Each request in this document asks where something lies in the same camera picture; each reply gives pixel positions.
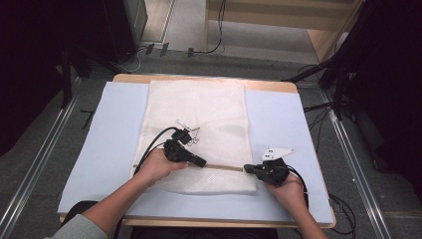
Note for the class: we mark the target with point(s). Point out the aluminium floor rail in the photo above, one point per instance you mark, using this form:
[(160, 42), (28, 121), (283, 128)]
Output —
[(355, 166), (40, 152)]

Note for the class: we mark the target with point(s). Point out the wooden table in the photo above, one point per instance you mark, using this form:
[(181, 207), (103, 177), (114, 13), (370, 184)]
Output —
[(265, 86)]

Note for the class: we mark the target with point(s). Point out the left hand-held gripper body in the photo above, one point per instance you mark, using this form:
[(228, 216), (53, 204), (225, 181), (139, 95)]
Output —
[(175, 151)]

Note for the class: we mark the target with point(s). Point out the white cloth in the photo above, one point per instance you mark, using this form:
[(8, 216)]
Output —
[(212, 113)]

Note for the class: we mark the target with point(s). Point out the light wooden shelf unit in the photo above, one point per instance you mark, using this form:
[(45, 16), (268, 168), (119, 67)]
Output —
[(275, 20)]

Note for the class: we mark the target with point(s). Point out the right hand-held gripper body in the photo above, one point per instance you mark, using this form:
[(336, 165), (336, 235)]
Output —
[(273, 171)]

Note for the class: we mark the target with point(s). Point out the person's left hand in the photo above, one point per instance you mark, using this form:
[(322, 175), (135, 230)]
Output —
[(157, 167)]

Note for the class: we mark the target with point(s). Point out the black tripod stand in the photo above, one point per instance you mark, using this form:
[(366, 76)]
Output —
[(336, 86)]

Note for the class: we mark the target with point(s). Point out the black cabinet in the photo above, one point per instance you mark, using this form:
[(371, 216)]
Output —
[(122, 30)]

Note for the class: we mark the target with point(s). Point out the person's right hand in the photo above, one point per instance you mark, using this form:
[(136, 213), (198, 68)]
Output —
[(287, 192)]

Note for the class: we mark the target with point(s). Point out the light blue foam mat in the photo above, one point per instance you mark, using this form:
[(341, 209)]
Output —
[(109, 132)]

